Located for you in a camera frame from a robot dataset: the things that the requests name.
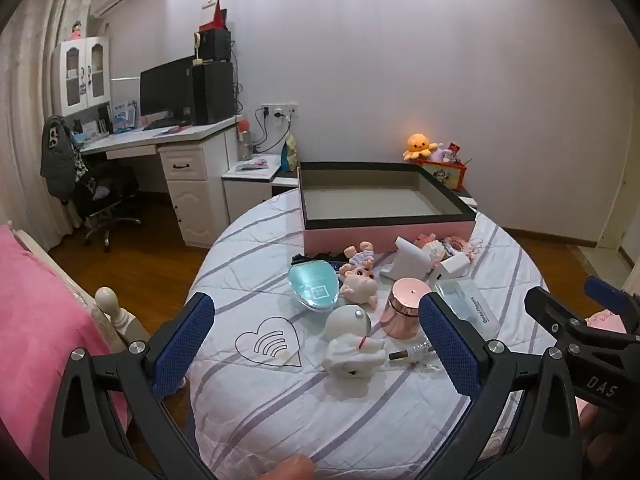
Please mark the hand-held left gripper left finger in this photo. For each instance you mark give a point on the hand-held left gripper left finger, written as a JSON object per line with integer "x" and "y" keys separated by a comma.
{"x": 182, "y": 345}

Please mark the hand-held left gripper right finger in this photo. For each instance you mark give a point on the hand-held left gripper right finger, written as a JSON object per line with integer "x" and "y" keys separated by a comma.
{"x": 450, "y": 345}

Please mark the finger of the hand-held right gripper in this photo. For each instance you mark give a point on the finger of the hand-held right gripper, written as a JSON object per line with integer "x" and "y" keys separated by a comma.
{"x": 550, "y": 310}
{"x": 610, "y": 292}

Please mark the clear glass bottle with stick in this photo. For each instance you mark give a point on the clear glass bottle with stick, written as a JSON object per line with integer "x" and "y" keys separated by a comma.
{"x": 422, "y": 355}

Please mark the clear rectangular box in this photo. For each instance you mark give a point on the clear rectangular box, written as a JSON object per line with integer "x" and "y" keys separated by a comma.
{"x": 470, "y": 305}

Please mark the rose gold cup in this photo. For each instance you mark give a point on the rose gold cup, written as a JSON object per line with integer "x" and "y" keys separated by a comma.
{"x": 400, "y": 310}

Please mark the pink round case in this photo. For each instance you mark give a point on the pink round case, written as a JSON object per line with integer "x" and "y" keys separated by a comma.
{"x": 460, "y": 246}

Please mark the white round figurine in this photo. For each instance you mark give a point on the white round figurine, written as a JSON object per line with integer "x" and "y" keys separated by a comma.
{"x": 350, "y": 340}

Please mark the pink box with black rim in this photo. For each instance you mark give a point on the pink box with black rim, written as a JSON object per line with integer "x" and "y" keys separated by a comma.
{"x": 350, "y": 240}

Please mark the teal oval clear case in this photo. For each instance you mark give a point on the teal oval clear case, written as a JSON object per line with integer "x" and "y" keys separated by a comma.
{"x": 315, "y": 285}

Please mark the person's left hand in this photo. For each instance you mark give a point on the person's left hand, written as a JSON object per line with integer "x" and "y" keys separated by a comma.
{"x": 292, "y": 470}

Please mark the pink toy blocks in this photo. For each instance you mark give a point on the pink toy blocks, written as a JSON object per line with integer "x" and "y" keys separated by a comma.
{"x": 430, "y": 246}

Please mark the striped white tablecloth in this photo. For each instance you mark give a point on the striped white tablecloth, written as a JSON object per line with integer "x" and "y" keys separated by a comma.
{"x": 260, "y": 410}

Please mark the pink-haired doll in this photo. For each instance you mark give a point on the pink-haired doll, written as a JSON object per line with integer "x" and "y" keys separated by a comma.
{"x": 357, "y": 280}

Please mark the pink blanket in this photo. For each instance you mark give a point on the pink blanket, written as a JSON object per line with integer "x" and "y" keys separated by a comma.
{"x": 35, "y": 320}

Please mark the white desk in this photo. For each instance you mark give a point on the white desk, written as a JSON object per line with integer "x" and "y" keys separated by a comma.
{"x": 192, "y": 190}

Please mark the white side cabinet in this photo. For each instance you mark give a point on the white side cabinet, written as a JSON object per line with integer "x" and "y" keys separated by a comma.
{"x": 245, "y": 195}

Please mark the colourful toy box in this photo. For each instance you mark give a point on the colourful toy box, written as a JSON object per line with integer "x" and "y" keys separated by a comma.
{"x": 445, "y": 175}

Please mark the black office chair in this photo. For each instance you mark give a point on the black office chair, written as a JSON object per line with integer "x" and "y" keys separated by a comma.
{"x": 107, "y": 185}

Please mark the pink paper packet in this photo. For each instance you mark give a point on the pink paper packet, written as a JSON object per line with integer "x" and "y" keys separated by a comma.
{"x": 252, "y": 164}

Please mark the orange octopus plush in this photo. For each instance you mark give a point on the orange octopus plush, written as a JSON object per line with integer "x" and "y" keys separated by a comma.
{"x": 419, "y": 144}

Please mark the water bottle with orange cap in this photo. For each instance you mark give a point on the water bottle with orange cap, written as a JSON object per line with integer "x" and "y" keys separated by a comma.
{"x": 244, "y": 145}

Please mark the blue and yellow snack bag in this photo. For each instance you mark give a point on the blue and yellow snack bag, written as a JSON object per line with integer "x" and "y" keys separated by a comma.
{"x": 290, "y": 155}

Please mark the grey jacket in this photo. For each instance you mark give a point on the grey jacket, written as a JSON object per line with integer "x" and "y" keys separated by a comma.
{"x": 57, "y": 155}

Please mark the blue desk box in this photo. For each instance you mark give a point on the blue desk box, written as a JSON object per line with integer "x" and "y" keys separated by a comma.
{"x": 124, "y": 116}

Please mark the black computer tower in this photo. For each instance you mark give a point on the black computer tower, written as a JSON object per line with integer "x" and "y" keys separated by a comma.
{"x": 212, "y": 92}

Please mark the black computer monitor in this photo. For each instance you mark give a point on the black computer monitor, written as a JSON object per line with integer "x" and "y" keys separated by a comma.
{"x": 165, "y": 85}

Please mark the cream curtain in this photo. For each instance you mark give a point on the cream curtain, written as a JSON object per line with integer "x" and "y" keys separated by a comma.
{"x": 25, "y": 110}

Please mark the white hutch cabinet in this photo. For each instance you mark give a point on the white hutch cabinet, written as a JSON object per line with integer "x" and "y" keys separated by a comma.
{"x": 97, "y": 75}

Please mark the black speaker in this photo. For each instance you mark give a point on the black speaker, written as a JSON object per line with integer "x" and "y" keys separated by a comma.
{"x": 215, "y": 44}

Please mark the red paper bag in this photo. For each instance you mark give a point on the red paper bag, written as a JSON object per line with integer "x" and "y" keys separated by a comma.
{"x": 217, "y": 15}

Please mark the small pink doll figure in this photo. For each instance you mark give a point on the small pink doll figure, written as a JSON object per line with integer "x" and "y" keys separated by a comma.
{"x": 76, "y": 30}

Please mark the white bed frame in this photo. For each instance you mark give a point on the white bed frame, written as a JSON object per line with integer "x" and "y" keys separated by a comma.
{"x": 112, "y": 305}

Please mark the white wall outlet strip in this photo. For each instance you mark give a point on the white wall outlet strip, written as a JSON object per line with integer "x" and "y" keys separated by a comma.
{"x": 280, "y": 109}

